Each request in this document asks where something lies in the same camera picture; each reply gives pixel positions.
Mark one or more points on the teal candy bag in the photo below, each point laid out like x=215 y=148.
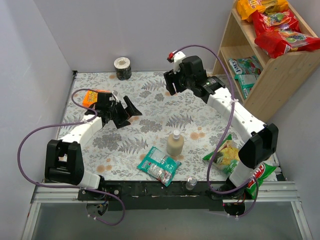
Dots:
x=159 y=165

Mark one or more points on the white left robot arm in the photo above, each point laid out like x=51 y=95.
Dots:
x=64 y=159

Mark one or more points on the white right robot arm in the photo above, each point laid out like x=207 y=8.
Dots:
x=260 y=139

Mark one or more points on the teal Fox's bag back side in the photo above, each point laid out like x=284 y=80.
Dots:
x=246 y=81

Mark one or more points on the clear small bottle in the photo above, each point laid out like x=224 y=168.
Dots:
x=191 y=183

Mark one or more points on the wooden shelf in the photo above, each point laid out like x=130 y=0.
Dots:
x=280 y=78

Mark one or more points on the beige pump soap bottle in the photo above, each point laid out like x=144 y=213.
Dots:
x=175 y=143

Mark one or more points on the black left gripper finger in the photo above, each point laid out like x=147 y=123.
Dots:
x=130 y=109
x=121 y=118

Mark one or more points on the red candy bag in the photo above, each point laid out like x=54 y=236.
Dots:
x=279 y=42
x=281 y=21

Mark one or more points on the Fox's candy bag front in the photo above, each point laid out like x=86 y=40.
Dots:
x=246 y=66

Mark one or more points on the green cassava chips bag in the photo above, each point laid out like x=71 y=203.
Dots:
x=226 y=160

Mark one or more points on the tape roll dark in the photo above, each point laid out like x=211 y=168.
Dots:
x=122 y=67

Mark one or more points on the floral table mat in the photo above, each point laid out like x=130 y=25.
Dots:
x=115 y=153

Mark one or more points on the orange snack box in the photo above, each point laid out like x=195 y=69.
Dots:
x=91 y=97

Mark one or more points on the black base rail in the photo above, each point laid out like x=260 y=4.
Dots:
x=153 y=195

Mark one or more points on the orange candy bag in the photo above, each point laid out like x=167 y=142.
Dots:
x=246 y=8

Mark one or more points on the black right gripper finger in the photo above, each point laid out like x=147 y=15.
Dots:
x=177 y=81
x=169 y=77

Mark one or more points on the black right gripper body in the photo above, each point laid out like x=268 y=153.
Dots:
x=175 y=81

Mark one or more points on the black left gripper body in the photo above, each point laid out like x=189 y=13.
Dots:
x=119 y=113

